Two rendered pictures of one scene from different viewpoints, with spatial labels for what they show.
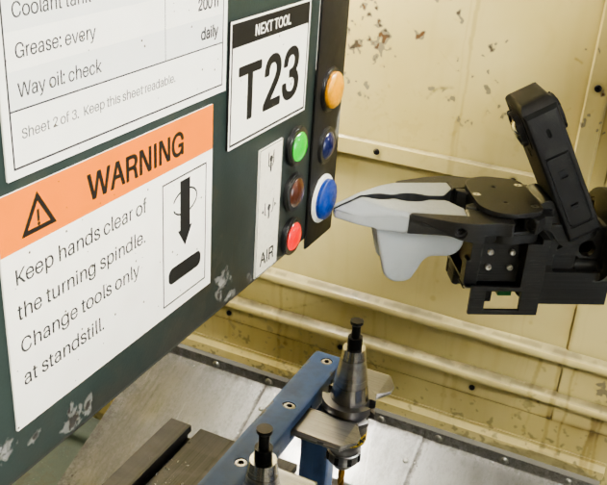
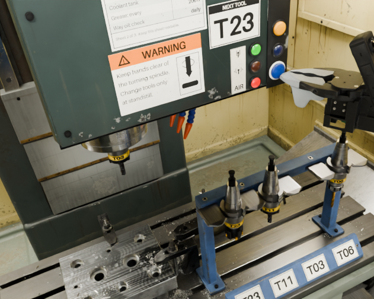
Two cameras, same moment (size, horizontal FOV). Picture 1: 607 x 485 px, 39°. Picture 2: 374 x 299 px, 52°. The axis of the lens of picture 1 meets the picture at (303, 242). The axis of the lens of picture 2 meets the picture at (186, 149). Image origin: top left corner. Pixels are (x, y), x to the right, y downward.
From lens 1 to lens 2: 0.37 m
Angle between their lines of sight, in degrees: 40
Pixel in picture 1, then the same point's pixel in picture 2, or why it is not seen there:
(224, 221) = (211, 72)
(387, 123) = not seen: outside the picture
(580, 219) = not seen: outside the picture
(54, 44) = (125, 16)
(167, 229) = (179, 71)
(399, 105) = not seen: outside the picture
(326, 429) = (320, 171)
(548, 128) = (360, 52)
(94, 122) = (143, 37)
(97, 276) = (148, 80)
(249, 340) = (352, 136)
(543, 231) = (360, 98)
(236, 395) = not seen: hidden behind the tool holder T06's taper
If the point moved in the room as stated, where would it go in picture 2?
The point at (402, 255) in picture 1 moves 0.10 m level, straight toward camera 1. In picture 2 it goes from (300, 97) to (265, 118)
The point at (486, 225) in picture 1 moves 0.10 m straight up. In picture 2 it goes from (325, 90) to (332, 30)
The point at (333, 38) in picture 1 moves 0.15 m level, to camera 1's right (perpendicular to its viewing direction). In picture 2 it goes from (278, 8) to (367, 19)
